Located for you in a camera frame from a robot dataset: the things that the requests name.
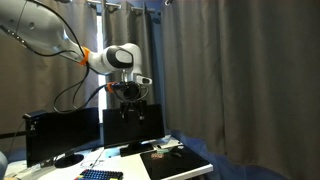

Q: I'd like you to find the dark tray at back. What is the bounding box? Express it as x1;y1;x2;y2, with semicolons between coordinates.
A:
139;146;211;180

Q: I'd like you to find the small orange wrist strap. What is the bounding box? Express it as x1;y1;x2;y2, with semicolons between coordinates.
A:
106;81;118;94

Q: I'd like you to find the black monitor with round stand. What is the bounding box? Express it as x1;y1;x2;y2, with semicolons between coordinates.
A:
23;107;101;169

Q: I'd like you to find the black keyboard cable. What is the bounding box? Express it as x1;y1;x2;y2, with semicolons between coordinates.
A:
90;148;105;170

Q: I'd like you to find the wide grey curtain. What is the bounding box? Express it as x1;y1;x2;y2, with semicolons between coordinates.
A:
161;0;320;180

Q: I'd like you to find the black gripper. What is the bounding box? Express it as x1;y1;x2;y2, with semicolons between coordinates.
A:
114;81;148;123

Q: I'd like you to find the red patterned coaster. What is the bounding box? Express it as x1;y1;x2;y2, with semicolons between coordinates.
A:
150;152;165;160

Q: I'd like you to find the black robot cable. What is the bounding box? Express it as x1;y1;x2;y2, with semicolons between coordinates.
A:
15;0;113;115

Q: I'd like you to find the metal curtain rod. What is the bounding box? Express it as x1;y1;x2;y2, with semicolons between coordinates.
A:
53;0;176;16

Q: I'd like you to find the black keyboard with coloured keys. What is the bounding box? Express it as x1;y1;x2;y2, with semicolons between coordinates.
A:
73;168;124;180

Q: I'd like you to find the narrow grey curtain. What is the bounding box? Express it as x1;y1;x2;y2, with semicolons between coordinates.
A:
101;0;158;109

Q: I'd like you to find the black camera on monitor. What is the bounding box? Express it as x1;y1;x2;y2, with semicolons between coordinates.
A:
22;109;49;122

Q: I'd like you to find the large orange arm strap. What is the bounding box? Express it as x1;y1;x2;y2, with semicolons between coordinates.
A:
79;46;92;67

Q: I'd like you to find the black monitor with rectangular stand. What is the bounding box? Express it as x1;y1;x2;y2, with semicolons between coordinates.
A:
102;103;166;158

